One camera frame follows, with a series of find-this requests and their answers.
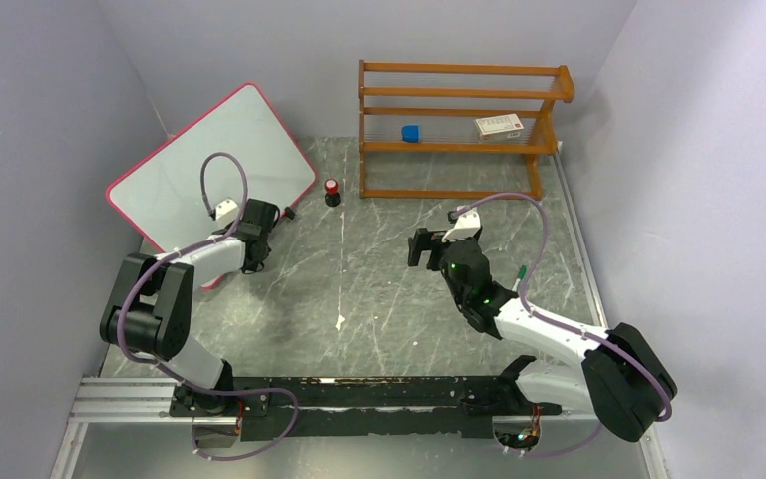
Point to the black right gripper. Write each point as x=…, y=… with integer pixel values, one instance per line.
x=422, y=241

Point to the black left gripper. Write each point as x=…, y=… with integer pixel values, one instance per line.
x=249, y=266

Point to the pink-framed whiteboard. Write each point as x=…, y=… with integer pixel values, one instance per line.
x=238, y=149

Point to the green white marker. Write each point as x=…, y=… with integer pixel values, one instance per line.
x=522, y=272

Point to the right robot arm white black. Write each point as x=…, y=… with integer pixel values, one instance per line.
x=611, y=373

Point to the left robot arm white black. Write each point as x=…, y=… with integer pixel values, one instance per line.
x=149, y=310

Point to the blue object on rack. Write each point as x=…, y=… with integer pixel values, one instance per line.
x=410, y=134

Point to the white red box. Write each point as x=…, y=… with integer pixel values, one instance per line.
x=507, y=126

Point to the orange wooden rack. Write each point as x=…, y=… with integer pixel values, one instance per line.
x=444, y=99

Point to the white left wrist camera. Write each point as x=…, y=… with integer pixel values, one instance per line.
x=225, y=212

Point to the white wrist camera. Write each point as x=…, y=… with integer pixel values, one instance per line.
x=465, y=226
x=225, y=212

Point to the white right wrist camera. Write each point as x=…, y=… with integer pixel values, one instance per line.
x=465, y=226

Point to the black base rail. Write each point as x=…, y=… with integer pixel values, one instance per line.
x=353, y=407

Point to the aluminium frame rail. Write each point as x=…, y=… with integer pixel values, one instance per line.
x=110, y=400

